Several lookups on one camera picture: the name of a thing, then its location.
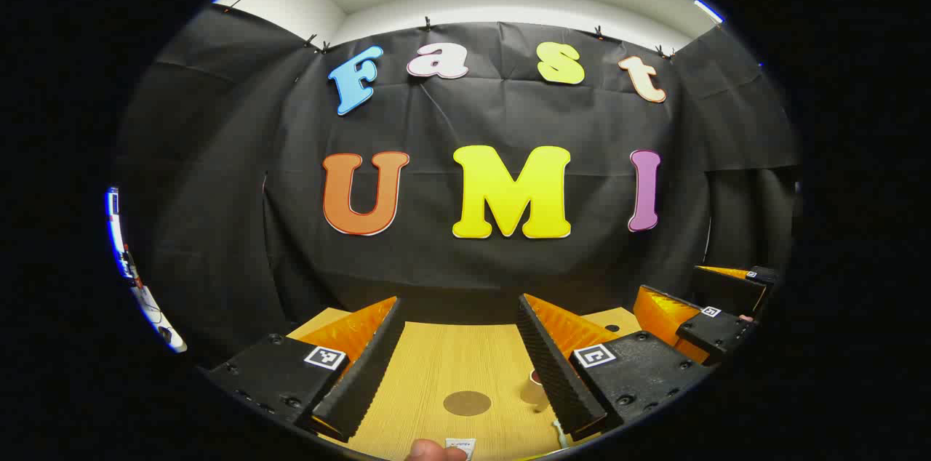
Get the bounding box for beige cup with handle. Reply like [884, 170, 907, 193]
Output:
[520, 370, 551, 412]

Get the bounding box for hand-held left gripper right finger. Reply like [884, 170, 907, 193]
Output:
[516, 292, 714, 444]

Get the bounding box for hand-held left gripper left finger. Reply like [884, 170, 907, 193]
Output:
[206, 295, 406, 444]

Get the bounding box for wooden desktop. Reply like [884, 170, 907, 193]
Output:
[287, 307, 644, 461]

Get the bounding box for round brown coaster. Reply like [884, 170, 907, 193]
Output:
[443, 390, 492, 417]

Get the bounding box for black backdrop cloth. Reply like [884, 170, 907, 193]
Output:
[113, 3, 804, 367]

